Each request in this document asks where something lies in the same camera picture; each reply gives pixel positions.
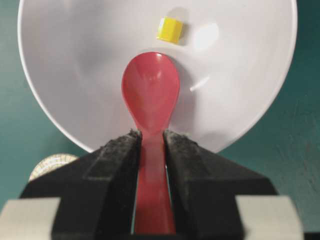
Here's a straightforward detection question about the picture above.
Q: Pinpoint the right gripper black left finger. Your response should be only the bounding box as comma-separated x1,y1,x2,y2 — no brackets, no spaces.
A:
21,130,142,240

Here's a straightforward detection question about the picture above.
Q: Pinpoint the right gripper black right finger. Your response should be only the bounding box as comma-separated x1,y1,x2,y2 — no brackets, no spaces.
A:
163,129,277,240

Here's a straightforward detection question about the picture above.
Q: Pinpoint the red ceramic spoon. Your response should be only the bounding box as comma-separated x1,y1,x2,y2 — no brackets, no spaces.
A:
121,51,180,235

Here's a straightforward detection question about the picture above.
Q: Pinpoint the small speckled spoon rest dish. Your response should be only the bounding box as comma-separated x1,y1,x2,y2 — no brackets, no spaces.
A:
28,153,78,182

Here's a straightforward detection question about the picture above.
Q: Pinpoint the white round bowl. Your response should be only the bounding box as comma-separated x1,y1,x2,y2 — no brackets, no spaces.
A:
17,0,298,152

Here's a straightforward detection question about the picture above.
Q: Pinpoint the yellow hexagonal prism block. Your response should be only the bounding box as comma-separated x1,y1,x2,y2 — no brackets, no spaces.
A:
156,16,184,44

